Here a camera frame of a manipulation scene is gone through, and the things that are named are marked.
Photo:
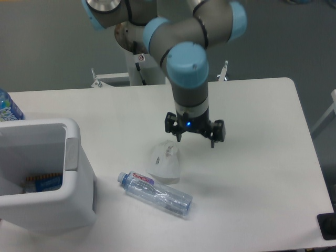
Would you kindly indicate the blue labelled water bottle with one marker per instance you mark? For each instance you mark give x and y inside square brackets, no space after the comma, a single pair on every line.
[9,109]

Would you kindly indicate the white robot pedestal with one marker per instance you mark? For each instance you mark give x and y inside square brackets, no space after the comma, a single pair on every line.
[141,68]

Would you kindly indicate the blue snack wrapper in bin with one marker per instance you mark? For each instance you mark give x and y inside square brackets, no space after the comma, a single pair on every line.
[42,183]

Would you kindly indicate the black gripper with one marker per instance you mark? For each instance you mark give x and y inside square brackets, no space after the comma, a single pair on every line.
[191,119]

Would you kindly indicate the white frame at right edge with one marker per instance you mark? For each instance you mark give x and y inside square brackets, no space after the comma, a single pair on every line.
[327,117]

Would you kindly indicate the white plastic trash can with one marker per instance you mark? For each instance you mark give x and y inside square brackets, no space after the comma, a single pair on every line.
[35,147]

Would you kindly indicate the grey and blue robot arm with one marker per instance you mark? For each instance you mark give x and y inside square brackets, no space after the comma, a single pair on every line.
[180,51]

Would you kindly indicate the black device at table edge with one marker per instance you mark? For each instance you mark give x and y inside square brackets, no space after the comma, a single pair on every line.
[327,225]

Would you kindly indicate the clear plastic water bottle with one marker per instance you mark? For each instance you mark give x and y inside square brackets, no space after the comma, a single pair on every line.
[153,192]

